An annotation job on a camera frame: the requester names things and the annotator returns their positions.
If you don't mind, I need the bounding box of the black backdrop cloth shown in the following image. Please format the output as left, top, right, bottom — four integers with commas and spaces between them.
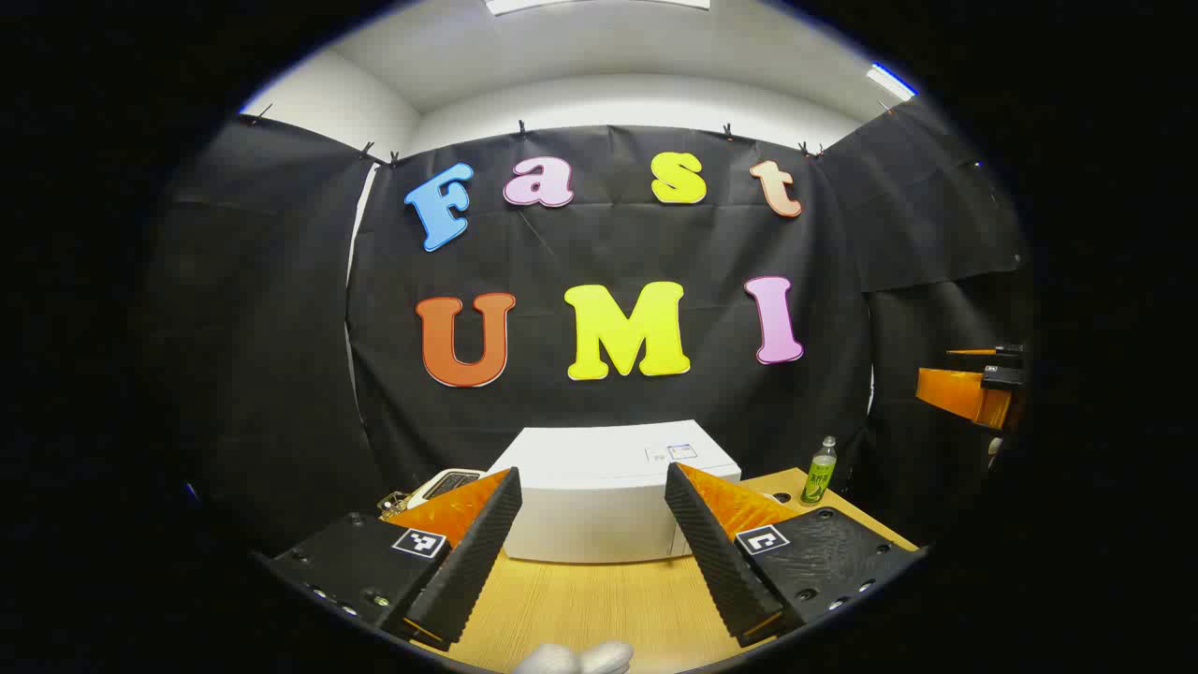
140, 98, 1035, 553

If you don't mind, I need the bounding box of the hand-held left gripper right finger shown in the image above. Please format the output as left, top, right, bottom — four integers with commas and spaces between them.
665, 461, 928, 649

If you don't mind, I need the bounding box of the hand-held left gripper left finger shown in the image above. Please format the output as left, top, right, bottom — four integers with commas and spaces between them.
265, 466, 523, 653

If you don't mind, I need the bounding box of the white toaster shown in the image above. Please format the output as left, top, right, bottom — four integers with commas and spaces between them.
407, 468, 488, 511

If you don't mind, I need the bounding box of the ceiling light panel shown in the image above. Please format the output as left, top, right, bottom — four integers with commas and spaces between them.
485, 0, 712, 16
866, 64, 918, 102

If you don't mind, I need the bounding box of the white microwave oven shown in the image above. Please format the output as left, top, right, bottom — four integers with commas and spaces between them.
487, 418, 742, 564

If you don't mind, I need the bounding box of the green label drink bottle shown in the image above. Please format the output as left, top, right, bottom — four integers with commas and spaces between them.
800, 435, 839, 507

